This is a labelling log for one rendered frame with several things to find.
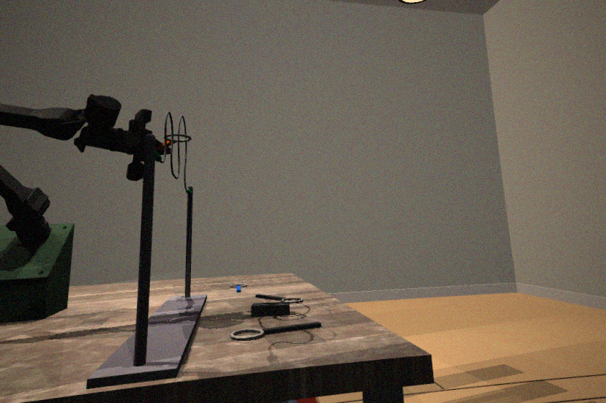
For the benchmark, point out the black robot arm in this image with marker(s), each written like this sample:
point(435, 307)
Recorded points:
point(28, 205)

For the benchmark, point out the white loop with blue handle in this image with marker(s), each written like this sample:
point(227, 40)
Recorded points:
point(239, 286)

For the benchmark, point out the white ring with dark grey handle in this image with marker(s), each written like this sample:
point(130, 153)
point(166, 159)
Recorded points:
point(274, 330)
point(280, 298)

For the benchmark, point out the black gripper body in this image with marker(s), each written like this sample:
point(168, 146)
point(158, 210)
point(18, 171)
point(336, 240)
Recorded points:
point(135, 169)

